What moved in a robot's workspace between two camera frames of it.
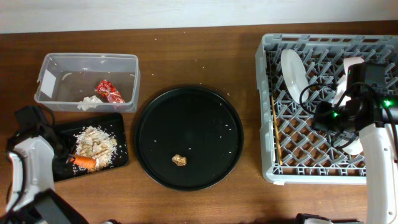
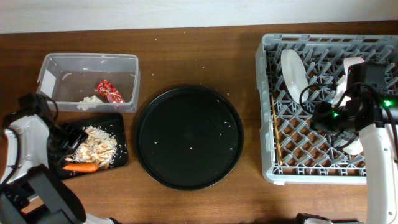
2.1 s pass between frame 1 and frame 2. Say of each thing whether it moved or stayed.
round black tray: stayed
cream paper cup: stayed
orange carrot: moved
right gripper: stayed
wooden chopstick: stayed
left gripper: moved
